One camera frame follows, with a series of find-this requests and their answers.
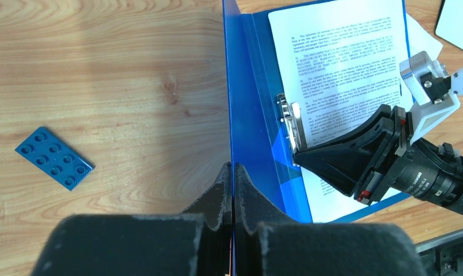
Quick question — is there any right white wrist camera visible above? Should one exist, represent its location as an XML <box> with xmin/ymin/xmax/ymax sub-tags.
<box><xmin>400</xmin><ymin>51</ymin><xmax>463</xmax><ymax>144</ymax></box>

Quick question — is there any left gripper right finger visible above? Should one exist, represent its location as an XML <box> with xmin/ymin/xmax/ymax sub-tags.
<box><xmin>234</xmin><ymin>164</ymin><xmax>426</xmax><ymax>275</ymax></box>

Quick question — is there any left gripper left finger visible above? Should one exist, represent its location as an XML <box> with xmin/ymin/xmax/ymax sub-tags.
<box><xmin>32</xmin><ymin>163</ymin><xmax>232</xmax><ymax>275</ymax></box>

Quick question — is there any blue file folder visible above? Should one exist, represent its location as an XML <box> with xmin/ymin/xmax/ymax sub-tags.
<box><xmin>223</xmin><ymin>1</ymin><xmax>407</xmax><ymax>275</ymax></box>

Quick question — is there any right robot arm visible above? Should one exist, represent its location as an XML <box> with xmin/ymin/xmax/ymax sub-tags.
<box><xmin>294</xmin><ymin>104</ymin><xmax>463</xmax><ymax>215</ymax></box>

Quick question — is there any blue toy brick plate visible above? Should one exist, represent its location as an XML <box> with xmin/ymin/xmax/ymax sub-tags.
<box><xmin>15</xmin><ymin>126</ymin><xmax>95</xmax><ymax>191</ymax></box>

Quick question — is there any printed paper sheet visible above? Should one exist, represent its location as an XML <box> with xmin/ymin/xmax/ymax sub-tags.
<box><xmin>406</xmin><ymin>14</ymin><xmax>443</xmax><ymax>60</ymax></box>
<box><xmin>267</xmin><ymin>0</ymin><xmax>415</xmax><ymax>224</ymax></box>

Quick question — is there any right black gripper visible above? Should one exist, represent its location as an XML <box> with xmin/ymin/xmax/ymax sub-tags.
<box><xmin>294</xmin><ymin>104</ymin><xmax>412</xmax><ymax>205</ymax></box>

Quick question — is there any beige card sheet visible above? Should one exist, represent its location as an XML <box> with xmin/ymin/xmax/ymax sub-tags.
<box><xmin>434</xmin><ymin>0</ymin><xmax>463</xmax><ymax>50</ymax></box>

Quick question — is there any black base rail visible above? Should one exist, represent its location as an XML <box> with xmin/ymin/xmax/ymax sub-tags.
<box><xmin>415</xmin><ymin>229</ymin><xmax>463</xmax><ymax>275</ymax></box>

